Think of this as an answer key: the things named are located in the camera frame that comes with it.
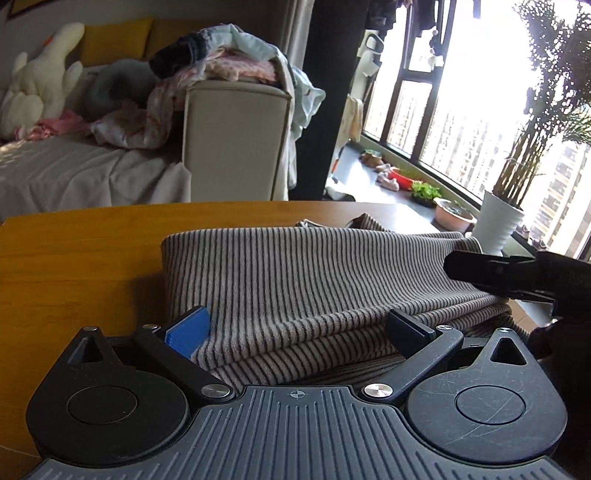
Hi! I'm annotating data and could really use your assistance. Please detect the white plush toy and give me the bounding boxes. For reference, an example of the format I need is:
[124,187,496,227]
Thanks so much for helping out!
[0,22,86,141]

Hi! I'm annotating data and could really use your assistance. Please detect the yellow cushion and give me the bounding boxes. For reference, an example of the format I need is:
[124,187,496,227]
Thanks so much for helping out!
[147,19,206,61]
[81,18,154,66]

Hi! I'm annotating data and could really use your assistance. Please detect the beige curtain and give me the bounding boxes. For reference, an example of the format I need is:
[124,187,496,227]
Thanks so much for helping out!
[276,0,325,71]

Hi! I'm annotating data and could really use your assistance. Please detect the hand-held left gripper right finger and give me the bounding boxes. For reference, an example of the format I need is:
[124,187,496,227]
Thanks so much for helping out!
[360,308,537,409]

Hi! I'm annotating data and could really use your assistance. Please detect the light blue garment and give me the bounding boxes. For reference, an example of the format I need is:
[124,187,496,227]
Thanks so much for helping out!
[198,23,327,139]

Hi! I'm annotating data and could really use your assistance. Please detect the pink patterned cloth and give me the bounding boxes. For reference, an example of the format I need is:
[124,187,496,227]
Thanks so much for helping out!
[90,46,288,149]

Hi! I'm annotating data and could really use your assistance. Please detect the cream hanging towel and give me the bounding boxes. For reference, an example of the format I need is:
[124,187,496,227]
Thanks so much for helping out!
[345,96,366,145]

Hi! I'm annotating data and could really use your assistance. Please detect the beige sofa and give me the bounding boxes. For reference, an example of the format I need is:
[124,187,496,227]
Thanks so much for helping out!
[182,76,296,202]

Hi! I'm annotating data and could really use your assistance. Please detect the red basin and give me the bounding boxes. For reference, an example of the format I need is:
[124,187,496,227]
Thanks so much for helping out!
[387,167,417,191]

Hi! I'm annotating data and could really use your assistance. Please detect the tall palm plant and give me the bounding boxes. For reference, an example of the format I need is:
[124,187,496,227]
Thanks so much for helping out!
[491,0,591,200]

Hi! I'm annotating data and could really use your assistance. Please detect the striped grey knit garment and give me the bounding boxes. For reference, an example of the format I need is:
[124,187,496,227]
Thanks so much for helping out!
[161,213,532,386]

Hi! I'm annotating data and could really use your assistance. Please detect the pink flower pot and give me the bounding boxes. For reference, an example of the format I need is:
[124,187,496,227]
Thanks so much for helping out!
[433,197,477,234]

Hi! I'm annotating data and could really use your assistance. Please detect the white plant pot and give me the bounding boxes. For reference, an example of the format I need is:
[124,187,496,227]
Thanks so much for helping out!
[471,188,527,256]

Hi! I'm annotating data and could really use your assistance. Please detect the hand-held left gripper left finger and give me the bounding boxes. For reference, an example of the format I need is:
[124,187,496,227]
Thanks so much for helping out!
[69,305,237,404]

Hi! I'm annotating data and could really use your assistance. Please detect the small pink cloth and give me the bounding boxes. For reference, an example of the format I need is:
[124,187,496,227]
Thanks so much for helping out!
[13,109,89,142]

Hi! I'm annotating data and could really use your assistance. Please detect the dark blue garment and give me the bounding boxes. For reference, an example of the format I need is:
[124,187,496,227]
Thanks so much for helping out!
[149,31,209,80]

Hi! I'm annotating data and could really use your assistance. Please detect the small windowsill ornaments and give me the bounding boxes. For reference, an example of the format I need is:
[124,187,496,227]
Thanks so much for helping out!
[515,223,551,253]

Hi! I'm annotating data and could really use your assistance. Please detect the grey plush pillow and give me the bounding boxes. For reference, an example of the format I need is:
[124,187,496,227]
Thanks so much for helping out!
[84,60,160,121]

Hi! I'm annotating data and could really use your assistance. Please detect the hanging dark clothes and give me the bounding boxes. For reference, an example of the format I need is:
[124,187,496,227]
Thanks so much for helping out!
[364,0,468,35]

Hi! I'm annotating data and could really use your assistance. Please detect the white plastic fixture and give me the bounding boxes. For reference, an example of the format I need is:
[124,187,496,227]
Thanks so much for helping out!
[359,29,385,78]

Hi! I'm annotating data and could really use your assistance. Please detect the small green plant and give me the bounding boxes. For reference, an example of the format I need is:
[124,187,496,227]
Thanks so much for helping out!
[410,181,443,208]

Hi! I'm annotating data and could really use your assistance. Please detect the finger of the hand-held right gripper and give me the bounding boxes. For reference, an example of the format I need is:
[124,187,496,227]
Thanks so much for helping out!
[443,251,540,297]

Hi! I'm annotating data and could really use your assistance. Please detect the grey sofa sheet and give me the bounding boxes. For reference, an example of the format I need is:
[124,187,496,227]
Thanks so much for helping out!
[0,136,192,223]

